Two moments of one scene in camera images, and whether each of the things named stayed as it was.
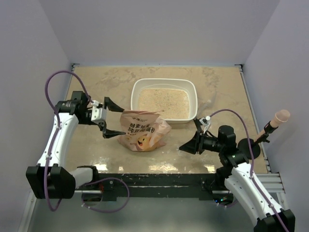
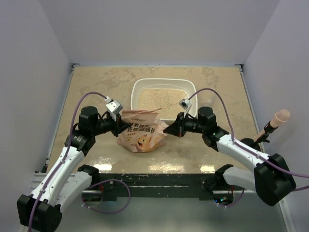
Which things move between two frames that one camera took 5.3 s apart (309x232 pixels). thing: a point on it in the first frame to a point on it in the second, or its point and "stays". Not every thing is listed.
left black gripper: (107, 133) to (119, 125)
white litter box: (176, 99) stays
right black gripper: (195, 144) to (178, 127)
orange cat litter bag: (144, 131) stays
